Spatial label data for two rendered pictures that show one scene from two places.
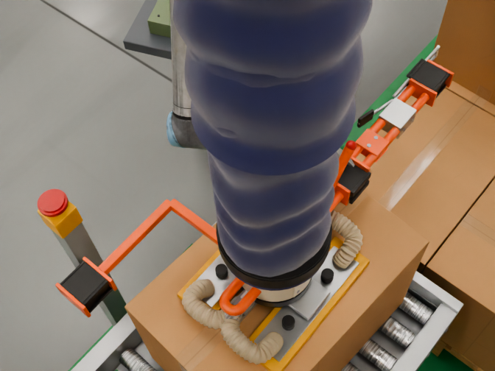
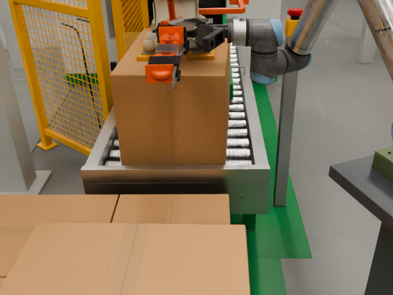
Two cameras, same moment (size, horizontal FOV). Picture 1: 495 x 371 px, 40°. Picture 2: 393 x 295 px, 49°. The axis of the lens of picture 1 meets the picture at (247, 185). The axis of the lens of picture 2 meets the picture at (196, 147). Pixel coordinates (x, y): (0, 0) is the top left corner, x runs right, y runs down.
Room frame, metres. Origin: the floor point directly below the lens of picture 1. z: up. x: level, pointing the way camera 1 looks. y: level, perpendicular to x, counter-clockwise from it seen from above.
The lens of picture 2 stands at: (1.92, -1.14, 1.48)
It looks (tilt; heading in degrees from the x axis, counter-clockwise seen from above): 30 degrees down; 139
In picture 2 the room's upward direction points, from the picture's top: 2 degrees counter-clockwise
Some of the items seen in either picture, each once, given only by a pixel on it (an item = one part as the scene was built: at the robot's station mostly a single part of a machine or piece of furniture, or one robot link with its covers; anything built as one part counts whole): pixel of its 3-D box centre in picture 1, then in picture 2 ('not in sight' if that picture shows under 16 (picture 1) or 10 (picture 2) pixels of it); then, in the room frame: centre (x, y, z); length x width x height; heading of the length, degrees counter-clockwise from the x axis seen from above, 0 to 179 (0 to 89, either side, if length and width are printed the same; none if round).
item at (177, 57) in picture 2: (398, 85); (181, 61); (1.02, -0.39, 1.08); 0.31 x 0.03 x 0.05; 136
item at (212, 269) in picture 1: (241, 251); (201, 40); (0.66, 0.02, 0.97); 0.34 x 0.10 x 0.05; 136
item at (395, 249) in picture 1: (279, 304); (180, 94); (0.61, -0.06, 0.75); 0.60 x 0.40 x 0.40; 132
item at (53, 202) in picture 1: (54, 205); (295, 14); (0.79, 0.45, 1.02); 0.07 x 0.07 x 0.04
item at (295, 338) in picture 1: (308, 300); (154, 41); (0.53, -0.11, 0.97); 0.34 x 0.10 x 0.05; 136
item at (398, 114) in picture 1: (396, 118); (167, 54); (0.93, -0.37, 1.07); 0.07 x 0.07 x 0.04; 46
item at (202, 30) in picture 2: not in sight; (213, 31); (0.87, -0.12, 1.07); 0.12 x 0.09 x 0.08; 46
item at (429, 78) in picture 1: (429, 82); (161, 68); (1.02, -0.46, 1.08); 0.08 x 0.07 x 0.05; 136
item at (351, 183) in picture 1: (343, 177); (172, 32); (0.78, -0.22, 1.08); 0.10 x 0.08 x 0.06; 46
